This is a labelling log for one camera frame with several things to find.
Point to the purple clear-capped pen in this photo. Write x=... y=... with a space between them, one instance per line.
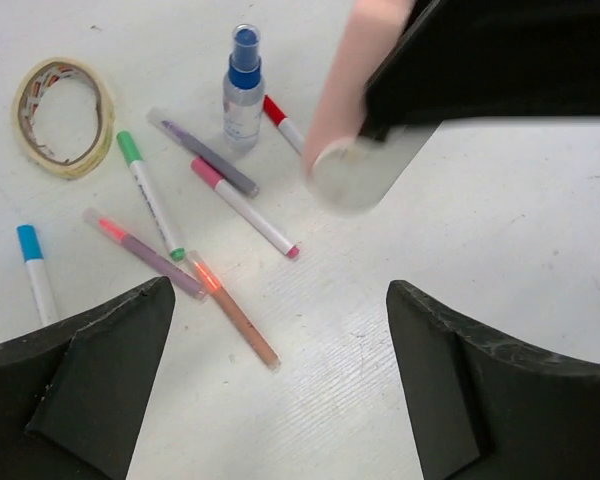
x=185 y=139

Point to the green-capped white marker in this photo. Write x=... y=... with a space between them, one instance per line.
x=158 y=208

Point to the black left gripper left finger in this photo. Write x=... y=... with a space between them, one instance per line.
x=73 y=395

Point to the red-capped white marker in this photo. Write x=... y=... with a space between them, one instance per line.
x=283 y=124

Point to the small blue-capped spray bottle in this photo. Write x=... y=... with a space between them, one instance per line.
x=243 y=90

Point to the pink and white eraser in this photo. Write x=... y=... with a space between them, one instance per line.
x=346 y=171

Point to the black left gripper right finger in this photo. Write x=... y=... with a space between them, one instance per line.
x=485 y=405

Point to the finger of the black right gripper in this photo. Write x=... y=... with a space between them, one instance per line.
x=481 y=59

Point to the pink-tipped purple pen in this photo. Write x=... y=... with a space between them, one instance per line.
x=158 y=263

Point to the beige masking tape roll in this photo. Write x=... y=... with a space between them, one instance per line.
x=63 y=117

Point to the blue-capped white marker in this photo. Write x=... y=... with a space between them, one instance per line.
x=37 y=274

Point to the pink-capped white marker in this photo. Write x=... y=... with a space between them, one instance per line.
x=236 y=201

